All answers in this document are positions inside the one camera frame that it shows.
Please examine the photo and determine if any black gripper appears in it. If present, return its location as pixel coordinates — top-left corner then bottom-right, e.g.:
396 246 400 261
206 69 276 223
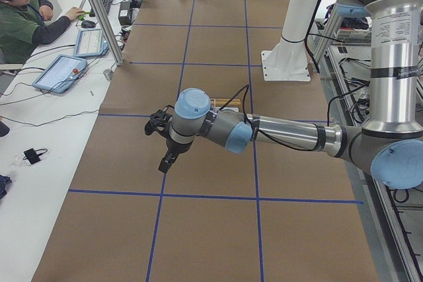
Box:
159 139 192 173

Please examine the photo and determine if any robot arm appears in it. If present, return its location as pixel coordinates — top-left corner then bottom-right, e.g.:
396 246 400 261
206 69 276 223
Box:
145 0 422 189

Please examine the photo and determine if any left wooden rack rod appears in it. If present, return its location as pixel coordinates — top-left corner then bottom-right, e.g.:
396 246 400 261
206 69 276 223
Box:
213 98 241 106

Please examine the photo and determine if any black power adapter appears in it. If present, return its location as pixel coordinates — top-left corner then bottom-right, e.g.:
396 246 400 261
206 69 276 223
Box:
118 1 132 26

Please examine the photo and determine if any black computer mouse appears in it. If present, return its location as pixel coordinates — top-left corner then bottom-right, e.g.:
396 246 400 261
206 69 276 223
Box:
81 20 96 29

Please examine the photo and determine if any far blue teach pendant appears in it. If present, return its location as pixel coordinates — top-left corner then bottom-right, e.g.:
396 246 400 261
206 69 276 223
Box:
73 28 108 57

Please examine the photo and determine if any blue teach pendant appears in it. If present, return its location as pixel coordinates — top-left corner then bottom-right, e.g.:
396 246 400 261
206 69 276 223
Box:
32 55 88 94
73 28 108 57

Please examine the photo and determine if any near blue teach pendant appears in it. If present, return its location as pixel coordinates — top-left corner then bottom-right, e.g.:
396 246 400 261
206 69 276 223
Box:
32 55 88 94

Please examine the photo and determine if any small black dongle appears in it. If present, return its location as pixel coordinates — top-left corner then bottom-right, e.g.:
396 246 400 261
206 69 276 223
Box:
23 148 48 165

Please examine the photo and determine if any person in green shirt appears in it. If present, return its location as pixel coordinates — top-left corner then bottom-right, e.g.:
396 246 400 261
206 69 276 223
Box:
1 0 84 64

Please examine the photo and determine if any dark blue cloth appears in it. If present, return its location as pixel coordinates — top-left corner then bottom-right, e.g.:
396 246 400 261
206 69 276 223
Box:
0 174 13 199

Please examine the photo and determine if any aluminium frame post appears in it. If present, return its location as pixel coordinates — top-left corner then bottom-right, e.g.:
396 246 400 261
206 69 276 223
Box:
89 0 124 67

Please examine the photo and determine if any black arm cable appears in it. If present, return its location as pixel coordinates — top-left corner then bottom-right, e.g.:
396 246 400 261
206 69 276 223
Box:
219 84 320 153

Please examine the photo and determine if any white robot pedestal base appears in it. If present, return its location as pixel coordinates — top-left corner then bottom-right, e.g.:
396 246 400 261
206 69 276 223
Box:
261 0 319 82

